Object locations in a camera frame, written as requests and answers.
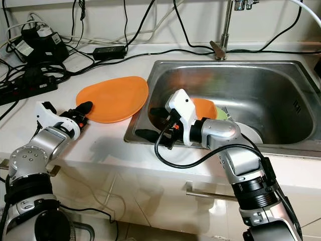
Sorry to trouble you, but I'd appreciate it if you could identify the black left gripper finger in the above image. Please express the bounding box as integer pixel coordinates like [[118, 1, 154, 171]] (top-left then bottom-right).
[[76, 101, 94, 121]]

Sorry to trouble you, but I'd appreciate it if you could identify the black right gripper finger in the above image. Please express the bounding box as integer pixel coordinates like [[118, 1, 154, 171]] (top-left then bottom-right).
[[135, 129, 170, 146], [149, 106, 177, 121]]

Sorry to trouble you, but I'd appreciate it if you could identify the orange plastic bowl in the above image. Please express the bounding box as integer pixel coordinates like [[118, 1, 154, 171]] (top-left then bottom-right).
[[173, 98, 219, 132]]

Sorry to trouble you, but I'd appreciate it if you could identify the orange plastic plate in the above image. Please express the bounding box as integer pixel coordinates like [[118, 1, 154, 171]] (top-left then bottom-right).
[[75, 76, 149, 124]]

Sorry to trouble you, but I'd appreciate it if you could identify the green plastic plate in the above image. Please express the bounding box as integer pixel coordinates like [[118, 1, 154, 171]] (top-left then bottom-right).
[[213, 104, 232, 122]]

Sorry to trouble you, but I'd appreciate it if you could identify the black power strip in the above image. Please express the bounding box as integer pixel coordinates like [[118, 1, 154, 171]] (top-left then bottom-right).
[[0, 75, 58, 106]]

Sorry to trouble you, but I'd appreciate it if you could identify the black power adapter brick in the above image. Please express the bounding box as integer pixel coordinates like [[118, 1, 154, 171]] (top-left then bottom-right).
[[92, 45, 127, 59]]

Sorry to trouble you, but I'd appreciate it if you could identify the white base cabinet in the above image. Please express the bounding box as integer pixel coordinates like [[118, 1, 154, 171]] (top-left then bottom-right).
[[70, 161, 321, 241]]

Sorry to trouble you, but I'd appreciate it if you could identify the white bowl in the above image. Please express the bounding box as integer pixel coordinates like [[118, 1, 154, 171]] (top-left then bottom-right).
[[233, 122, 264, 147]]

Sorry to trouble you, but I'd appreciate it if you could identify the black charger with white labels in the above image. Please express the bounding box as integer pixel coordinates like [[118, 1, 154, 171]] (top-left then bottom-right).
[[13, 25, 70, 66]]

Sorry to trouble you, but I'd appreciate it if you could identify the stainless steel sink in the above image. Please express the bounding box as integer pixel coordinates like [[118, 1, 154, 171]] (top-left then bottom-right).
[[124, 59, 321, 151]]

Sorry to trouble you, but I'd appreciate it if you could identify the metal faucet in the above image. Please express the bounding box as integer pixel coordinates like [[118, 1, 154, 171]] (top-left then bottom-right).
[[210, 0, 261, 61]]

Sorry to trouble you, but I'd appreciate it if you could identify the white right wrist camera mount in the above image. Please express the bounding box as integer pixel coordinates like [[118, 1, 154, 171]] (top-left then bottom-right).
[[168, 88, 197, 147]]

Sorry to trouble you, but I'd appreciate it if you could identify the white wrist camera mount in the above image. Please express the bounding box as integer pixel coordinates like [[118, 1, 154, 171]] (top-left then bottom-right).
[[35, 100, 82, 141], [168, 88, 197, 147]]

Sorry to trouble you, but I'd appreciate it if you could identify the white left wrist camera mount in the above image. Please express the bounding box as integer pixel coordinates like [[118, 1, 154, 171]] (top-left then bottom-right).
[[35, 100, 82, 141]]

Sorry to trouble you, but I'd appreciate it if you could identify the black wall cable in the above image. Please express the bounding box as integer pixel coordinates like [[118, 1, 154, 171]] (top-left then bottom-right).
[[258, 0, 304, 51], [173, 0, 216, 50]]

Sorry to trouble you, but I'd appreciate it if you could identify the black floor cable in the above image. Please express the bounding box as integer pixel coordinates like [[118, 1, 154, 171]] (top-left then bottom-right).
[[75, 206, 119, 241]]

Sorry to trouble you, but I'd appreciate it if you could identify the black counter cable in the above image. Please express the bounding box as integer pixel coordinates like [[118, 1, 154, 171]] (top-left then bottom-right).
[[70, 48, 321, 75]]

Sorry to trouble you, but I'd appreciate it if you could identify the white hose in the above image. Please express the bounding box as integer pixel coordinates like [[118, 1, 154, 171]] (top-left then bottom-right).
[[288, 0, 321, 29]]

